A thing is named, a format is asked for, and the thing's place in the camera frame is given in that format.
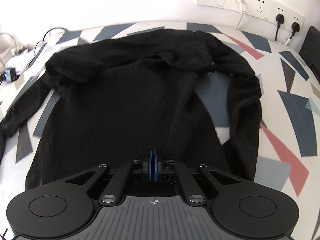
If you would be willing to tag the white power outlet plate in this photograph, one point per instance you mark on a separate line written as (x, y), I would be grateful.
(287, 12)
(262, 6)

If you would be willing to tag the black power plug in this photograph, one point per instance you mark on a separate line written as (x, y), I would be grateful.
(295, 27)
(278, 18)

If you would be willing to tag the black knit sweater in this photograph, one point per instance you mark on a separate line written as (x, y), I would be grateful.
(125, 105)

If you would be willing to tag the black panel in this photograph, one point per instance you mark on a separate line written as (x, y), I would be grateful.
(311, 45)

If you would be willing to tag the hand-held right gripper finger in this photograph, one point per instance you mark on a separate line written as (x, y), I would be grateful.
(150, 166)
(155, 166)

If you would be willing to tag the geometric patterned sheet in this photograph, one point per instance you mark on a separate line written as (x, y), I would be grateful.
(282, 105)

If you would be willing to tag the small blue device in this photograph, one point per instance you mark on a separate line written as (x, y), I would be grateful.
(11, 74)

